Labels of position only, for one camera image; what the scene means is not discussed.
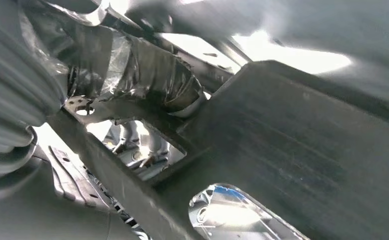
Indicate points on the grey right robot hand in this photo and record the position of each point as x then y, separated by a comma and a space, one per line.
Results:
32, 215

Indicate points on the grey sheet metal part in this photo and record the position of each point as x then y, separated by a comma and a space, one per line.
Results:
227, 215

